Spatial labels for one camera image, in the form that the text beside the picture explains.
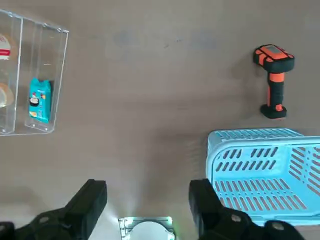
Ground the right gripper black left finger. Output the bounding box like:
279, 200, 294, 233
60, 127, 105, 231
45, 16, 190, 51
0, 178, 108, 240

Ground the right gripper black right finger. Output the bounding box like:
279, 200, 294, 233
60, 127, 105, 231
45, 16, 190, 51
188, 177, 305, 240

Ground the teal potato chips bag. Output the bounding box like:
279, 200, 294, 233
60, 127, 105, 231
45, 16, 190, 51
28, 77, 53, 124

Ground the orange black barcode scanner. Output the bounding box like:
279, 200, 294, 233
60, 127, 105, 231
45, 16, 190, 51
252, 44, 296, 121

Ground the light blue plastic basket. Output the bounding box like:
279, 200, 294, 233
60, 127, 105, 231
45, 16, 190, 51
205, 128, 320, 227

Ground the clear acrylic tiered shelf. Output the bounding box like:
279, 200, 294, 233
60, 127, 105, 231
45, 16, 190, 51
0, 9, 70, 137

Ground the orange juice bottle white cap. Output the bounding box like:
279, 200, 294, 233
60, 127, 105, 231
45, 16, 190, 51
0, 33, 18, 61

